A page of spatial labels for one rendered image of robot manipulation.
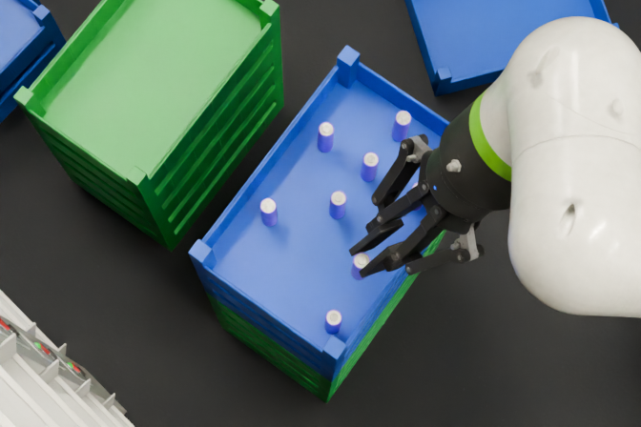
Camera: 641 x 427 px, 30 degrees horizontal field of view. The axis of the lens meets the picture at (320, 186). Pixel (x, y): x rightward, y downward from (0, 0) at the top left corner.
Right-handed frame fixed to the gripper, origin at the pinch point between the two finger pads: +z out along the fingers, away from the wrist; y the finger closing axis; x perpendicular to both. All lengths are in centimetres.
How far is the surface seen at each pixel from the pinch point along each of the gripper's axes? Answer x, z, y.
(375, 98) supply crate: -15.7, 10.9, 19.5
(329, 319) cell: 2.0, 12.2, -3.2
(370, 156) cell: -8.7, 7.0, 11.6
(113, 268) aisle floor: 0, 71, 25
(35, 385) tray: 35.7, 7.2, 0.1
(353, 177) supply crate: -9.8, 13.6, 11.7
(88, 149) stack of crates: 9, 40, 33
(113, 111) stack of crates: 4, 38, 37
